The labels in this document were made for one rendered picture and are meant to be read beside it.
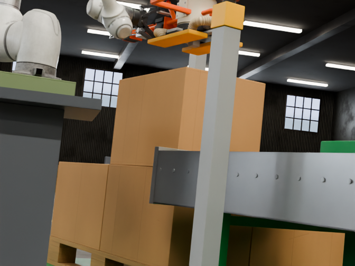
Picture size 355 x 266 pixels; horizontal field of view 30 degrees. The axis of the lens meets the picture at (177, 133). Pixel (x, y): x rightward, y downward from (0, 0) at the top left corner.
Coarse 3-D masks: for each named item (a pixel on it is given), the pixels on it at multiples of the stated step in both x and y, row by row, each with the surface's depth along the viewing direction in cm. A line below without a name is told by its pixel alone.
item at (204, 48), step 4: (200, 44) 300; (204, 44) 298; (208, 44) 295; (240, 44) 290; (184, 48) 311; (188, 48) 309; (192, 48) 306; (196, 48) 303; (200, 48) 301; (204, 48) 300; (208, 48) 300; (188, 52) 313; (192, 52) 312; (196, 52) 311; (200, 52) 310; (204, 52) 309; (208, 52) 309
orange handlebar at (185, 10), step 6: (156, 0) 275; (162, 0) 273; (162, 6) 282; (168, 6) 283; (174, 6) 285; (180, 6) 287; (180, 12) 289; (186, 12) 289; (204, 12) 287; (210, 12) 285; (168, 24) 313; (174, 24) 315
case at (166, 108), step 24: (168, 72) 272; (192, 72) 262; (120, 96) 308; (144, 96) 287; (168, 96) 269; (192, 96) 261; (240, 96) 274; (264, 96) 280; (120, 120) 304; (144, 120) 284; (168, 120) 267; (192, 120) 261; (240, 120) 273; (120, 144) 301; (144, 144) 281; (168, 144) 264; (192, 144) 261; (240, 144) 273
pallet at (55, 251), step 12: (60, 240) 342; (48, 252) 353; (60, 252) 343; (72, 252) 346; (96, 252) 306; (60, 264) 338; (72, 264) 339; (96, 264) 304; (108, 264) 299; (120, 264) 302; (132, 264) 277; (144, 264) 269
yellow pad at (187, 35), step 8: (176, 32) 283; (184, 32) 277; (192, 32) 276; (200, 32) 278; (152, 40) 299; (160, 40) 294; (168, 40) 292; (176, 40) 290; (184, 40) 289; (192, 40) 287
